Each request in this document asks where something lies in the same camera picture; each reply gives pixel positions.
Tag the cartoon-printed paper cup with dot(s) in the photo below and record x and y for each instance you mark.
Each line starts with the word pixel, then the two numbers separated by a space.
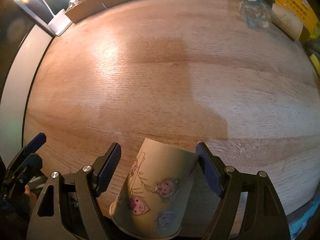
pixel 154 196

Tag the white desk lamp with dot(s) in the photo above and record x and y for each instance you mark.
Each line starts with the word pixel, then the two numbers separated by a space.
pixel 49 14

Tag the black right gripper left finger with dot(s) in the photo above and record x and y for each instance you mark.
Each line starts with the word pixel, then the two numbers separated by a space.
pixel 67 206

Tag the yellow paper bag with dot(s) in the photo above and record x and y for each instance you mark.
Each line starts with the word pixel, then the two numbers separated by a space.
pixel 303 10

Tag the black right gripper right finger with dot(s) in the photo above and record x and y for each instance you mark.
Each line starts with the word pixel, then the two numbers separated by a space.
pixel 264 216

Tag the brown cardboard box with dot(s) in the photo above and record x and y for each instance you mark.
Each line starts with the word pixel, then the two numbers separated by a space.
pixel 90 7

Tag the paper cup by yellow bag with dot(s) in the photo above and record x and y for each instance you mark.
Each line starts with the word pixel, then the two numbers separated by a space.
pixel 287 21

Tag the clear plastic bottle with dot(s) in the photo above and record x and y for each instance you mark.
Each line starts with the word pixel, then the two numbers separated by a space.
pixel 255 14

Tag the yellow sponge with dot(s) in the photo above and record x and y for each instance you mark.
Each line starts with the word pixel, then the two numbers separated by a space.
pixel 316 63

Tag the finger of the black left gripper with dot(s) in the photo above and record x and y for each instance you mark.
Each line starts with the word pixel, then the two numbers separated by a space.
pixel 32 147

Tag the person's left hand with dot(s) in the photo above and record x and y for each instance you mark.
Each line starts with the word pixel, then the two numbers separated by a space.
pixel 29 199

